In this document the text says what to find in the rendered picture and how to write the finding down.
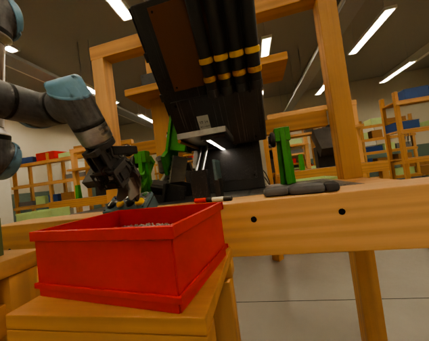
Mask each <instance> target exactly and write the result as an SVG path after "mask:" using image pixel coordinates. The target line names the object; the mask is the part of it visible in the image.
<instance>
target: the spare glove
mask: <svg viewBox="0 0 429 341"><path fill-rule="evenodd" d="M325 190H326V191H338V190H340V185H339V183H337V182H335V181H326V182H324V183H322V182H312V183H298V184H292V185H291V186H289V185H284V186H275V187H268V188H266V189H264V190H263V193H264V195H265V196H267V197H269V196H283V195H287V194H289V193H290V194H291V195H300V194H317V193H323V192H324V191H325Z"/></svg>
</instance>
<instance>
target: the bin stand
mask: <svg viewBox="0 0 429 341"><path fill-rule="evenodd" d="M232 256H233V255H232V249H231V247H228V248H227V249H226V256H225V258H224V259H223V260H222V261H221V262H220V264H219V265H218V267H217V268H216V269H215V270H214V272H213V273H212V275H211V276H210V277H209V278H208V279H207V281H206V282H205V284H204V285H203V286H202V287H201V288H200V290H199V291H198V293H197V294H196V295H195V296H194V298H193V299H192V300H191V302H190V303H189V304H188V306H187V307H186V308H185V310H184V311H183V312H182V313H180V314H176V313H167V312H161V311H151V310H145V309H136V308H130V307H124V306H114V305H109V304H99V303H93V302H83V301H77V300H68V299H63V298H52V297H47V296H41V295H40V296H38V297H36V298H34V299H33V300H31V301H29V302H27V303H26V304H24V305H22V306H20V307H18V308H17V309H15V310H13V311H12V312H10V313H8V314H7V315H6V316H5V320H6V328H7V329H8V330H7V341H241V336H240V326H239V321H238V310H237V305H236V299H235V290H234V284H233V272H234V265H233V257H232Z"/></svg>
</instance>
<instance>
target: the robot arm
mask: <svg viewBox="0 0 429 341"><path fill-rule="evenodd" d="M23 30H24V18H23V15H22V12H21V9H20V8H19V6H18V4H17V3H16V2H15V1H14V0H0V180H5V179H8V178H10V177H12V176H13V175H14V174H15V173H16V172H17V171H18V169H19V167H20V165H21V162H22V150H20V146H19V145H18V144H17V143H14V142H12V136H11V135H10V134H9V133H8V132H7V131H6V130H5V129H4V128H5V119H6V120H12V121H16V122H19V123H20V124H23V125H24V126H25V127H28V128H32V129H45V128H49V127H52V126H56V125H60V124H67V123H68V125H69V127H70V128H71V129H72V132H73V133H74V134H75V136H76V138H77V139H78V141H79V142H80V144H81V145H82V146H83V147H84V148H85V149H86V151H85V152H83V153H82V156H83V158H84V159H85V160H86V162H87V164H88V165H89V166H90V168H91V170H92V171H93V172H92V173H91V174H90V175H89V176H90V178H91V179H92V180H93V182H94V184H95V185H96V186H97V188H98V190H99V191H101V190H102V189H103V190H109V189H117V195H116V199H117V200H118V201H119V202H121V201H123V200H124V199H125V198H126V197H128V198H129V199H130V200H134V201H136V202H138V201H139V199H140V196H141V175H140V173H139V171H138V170H137V168H136V166H135V165H133V163H132V162H131V159H128V158H127V157H129V156H132V155H133V154H137V153H138V151H137V146H135V145H124V146H113V145H114V144H115V143H116V141H115V139H114V137H113V136H112V135H113V134H112V132H111V130H110V128H109V126H108V124H107V122H106V120H105V118H104V117H103V115H102V113H101V111H100V109H99V108H98V106H97V104H96V102H95V100H94V98H93V96H92V93H91V91H90V90H89V89H88V87H87V86H86V84H85V82H84V80H83V79H82V78H81V76H79V75H77V74H71V75H68V76H64V77H61V78H57V79H53V80H51V81H47V82H45V83H44V88H45V89H46V91H47V92H44V93H39V92H37V91H33V90H30V89H27V88H24V87H21V86H18V85H14V84H11V83H9V82H6V81H5V48H6V47H8V46H10V45H12V43H13V42H14V41H17V40H18V39H19V38H20V37H21V36H22V33H21V32H23ZM94 178H96V179H97V181H98V182H99V184H100V186H99V185H98V184H97V183H96V182H95V180H94Z"/></svg>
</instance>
